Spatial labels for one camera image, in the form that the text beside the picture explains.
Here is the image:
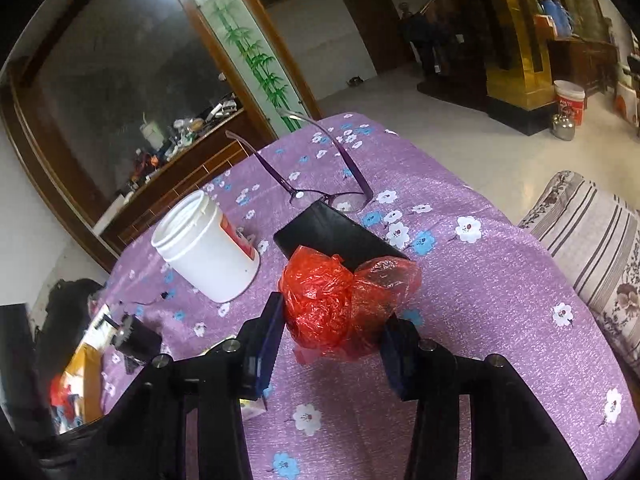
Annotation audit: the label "striped floral sofa cushion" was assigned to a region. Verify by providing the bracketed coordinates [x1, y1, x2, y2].
[517, 170, 640, 376]

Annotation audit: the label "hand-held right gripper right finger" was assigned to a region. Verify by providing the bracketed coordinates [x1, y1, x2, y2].
[380, 312, 588, 480]

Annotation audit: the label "white jug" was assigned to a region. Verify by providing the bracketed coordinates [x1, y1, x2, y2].
[141, 120, 166, 151]

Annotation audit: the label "brown wooden door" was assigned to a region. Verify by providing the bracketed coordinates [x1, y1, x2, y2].
[337, 0, 418, 73]

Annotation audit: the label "black glasses case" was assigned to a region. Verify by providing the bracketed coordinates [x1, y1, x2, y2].
[273, 201, 411, 273]

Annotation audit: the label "purple floral tablecloth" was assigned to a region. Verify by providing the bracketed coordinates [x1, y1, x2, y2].
[100, 112, 633, 480]

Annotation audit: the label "white plastic jar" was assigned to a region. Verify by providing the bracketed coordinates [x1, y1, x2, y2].
[151, 189, 262, 304]

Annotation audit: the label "yellow-edged cardboard box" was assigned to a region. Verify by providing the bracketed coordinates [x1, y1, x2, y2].
[50, 340, 108, 433]

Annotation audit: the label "small white packet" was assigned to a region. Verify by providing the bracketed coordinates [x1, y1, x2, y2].
[240, 395, 273, 421]

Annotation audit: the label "blue jugs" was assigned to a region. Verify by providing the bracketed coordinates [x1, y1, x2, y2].
[540, 0, 573, 38]

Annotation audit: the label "gold pillar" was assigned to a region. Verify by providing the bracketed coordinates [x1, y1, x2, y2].
[487, 0, 556, 136]

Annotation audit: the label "black electric motor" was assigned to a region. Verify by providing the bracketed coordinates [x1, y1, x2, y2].
[109, 312, 163, 376]

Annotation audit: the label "dark wooden side cabinet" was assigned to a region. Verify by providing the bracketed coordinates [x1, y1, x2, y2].
[547, 35, 621, 96]

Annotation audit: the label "red plastic bag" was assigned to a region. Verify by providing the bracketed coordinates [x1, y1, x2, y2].
[278, 245, 423, 365]

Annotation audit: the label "black leather sofa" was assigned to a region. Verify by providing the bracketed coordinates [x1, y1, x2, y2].
[42, 277, 106, 361]

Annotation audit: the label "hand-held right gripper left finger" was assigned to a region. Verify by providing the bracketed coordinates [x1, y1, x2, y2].
[97, 291, 287, 480]

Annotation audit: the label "metal kettle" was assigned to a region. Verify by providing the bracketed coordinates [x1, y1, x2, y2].
[550, 112, 577, 142]

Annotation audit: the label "red and white bucket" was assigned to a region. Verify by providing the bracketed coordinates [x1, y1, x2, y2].
[553, 80, 586, 126]

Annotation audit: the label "dark hanging jacket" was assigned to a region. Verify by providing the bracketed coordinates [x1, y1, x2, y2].
[400, 2, 443, 78]

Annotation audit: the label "purple-framed glasses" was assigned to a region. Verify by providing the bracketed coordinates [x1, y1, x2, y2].
[225, 108, 375, 213]

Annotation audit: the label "wooden glass-front cabinet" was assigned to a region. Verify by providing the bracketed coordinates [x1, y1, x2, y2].
[0, 0, 321, 271]

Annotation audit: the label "bamboo print glass panel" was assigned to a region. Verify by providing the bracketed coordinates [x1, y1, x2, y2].
[200, 0, 311, 136]

